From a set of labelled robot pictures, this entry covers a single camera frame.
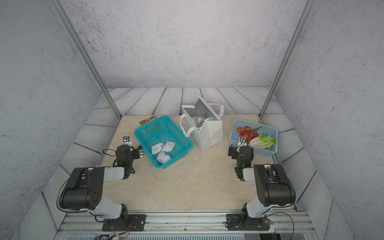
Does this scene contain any green brown snack packet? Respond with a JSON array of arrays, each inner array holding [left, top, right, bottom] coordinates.
[[139, 116, 156, 126]]

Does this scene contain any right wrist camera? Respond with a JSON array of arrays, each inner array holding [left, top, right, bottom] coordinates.
[[239, 136, 247, 145]]

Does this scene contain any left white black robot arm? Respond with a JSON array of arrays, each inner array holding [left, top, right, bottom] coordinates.
[[57, 145, 144, 221]]

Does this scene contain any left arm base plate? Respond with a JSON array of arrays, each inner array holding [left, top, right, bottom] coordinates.
[[102, 214, 147, 232]]

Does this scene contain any green lettuce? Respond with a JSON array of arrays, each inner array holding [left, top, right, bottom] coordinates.
[[249, 134, 276, 150]]

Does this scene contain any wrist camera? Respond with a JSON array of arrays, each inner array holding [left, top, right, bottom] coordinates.
[[123, 136, 132, 146], [239, 136, 247, 145]]

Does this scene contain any teal plastic basket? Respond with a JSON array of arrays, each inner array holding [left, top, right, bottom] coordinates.
[[134, 116, 194, 169]]

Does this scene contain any white ice pack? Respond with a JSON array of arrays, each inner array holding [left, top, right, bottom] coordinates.
[[162, 141, 176, 153], [157, 152, 172, 165], [151, 143, 164, 155]]

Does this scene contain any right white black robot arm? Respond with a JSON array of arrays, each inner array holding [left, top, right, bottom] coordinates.
[[228, 146, 296, 220]]

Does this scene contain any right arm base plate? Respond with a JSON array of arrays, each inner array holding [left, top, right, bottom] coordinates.
[[225, 214, 270, 231]]

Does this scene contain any red cherry tomatoes bunch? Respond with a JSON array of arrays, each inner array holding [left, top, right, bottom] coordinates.
[[237, 126, 259, 144]]

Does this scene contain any aluminium frame post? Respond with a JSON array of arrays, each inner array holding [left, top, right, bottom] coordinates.
[[50, 0, 122, 120], [259, 0, 316, 119]]

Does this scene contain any right aluminium frame post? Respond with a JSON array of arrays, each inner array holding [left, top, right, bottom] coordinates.
[[259, 0, 316, 119]]

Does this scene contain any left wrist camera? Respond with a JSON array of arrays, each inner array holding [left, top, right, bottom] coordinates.
[[123, 136, 132, 146]]

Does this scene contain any white insulated delivery bag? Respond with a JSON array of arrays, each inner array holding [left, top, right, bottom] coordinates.
[[180, 97, 225, 152]]

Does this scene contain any light blue plastic basket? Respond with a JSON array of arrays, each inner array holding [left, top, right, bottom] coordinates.
[[230, 119, 278, 158]]

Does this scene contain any left aluminium frame post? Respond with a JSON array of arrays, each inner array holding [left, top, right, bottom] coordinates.
[[50, 0, 122, 120]]

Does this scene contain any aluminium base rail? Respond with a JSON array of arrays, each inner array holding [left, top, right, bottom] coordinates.
[[54, 209, 318, 240]]

